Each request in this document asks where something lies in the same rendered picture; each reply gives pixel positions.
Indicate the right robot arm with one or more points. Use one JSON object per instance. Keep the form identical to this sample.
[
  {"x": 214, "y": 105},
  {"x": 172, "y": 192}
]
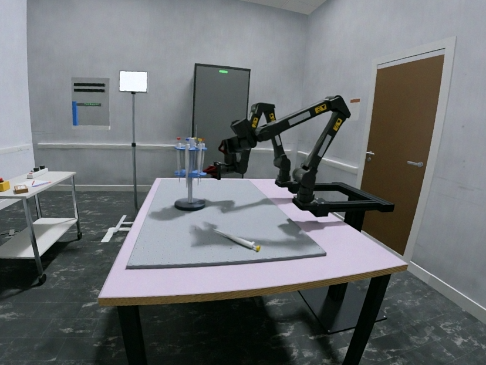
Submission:
[{"x": 281, "y": 161}]

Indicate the blue carousel stand with black round base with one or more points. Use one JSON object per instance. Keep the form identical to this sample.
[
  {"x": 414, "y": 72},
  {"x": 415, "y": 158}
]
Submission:
[{"x": 190, "y": 203}]

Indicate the grey rectangular mat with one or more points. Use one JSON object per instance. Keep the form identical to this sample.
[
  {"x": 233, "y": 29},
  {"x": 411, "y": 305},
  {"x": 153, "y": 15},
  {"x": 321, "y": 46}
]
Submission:
[{"x": 173, "y": 238}]

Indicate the white pipette with blue button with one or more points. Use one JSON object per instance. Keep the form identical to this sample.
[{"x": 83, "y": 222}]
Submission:
[{"x": 187, "y": 146}]

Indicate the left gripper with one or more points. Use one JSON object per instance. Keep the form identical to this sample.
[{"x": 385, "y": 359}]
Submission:
[{"x": 228, "y": 148}]

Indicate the white and grey hand pipette with yellow button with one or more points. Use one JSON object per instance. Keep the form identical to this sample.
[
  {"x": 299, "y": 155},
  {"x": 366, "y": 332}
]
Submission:
[
  {"x": 240, "y": 240},
  {"x": 198, "y": 158}
]

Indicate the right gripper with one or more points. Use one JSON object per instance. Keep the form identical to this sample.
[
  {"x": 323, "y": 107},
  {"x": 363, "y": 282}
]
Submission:
[{"x": 217, "y": 170}]

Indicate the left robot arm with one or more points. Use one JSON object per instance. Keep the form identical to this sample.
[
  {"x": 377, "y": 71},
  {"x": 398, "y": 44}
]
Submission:
[{"x": 305, "y": 175}]

